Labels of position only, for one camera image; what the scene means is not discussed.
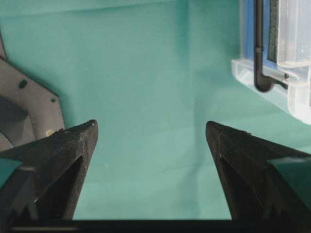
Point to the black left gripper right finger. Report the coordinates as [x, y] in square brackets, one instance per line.
[260, 179]

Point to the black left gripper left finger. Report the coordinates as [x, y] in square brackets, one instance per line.
[48, 181]

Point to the clear plastic storage case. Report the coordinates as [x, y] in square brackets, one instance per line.
[290, 86]

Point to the green table cloth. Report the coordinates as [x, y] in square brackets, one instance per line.
[152, 73]

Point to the blue cloth liner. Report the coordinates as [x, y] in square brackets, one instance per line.
[270, 31]

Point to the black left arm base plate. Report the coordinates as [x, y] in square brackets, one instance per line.
[28, 111]

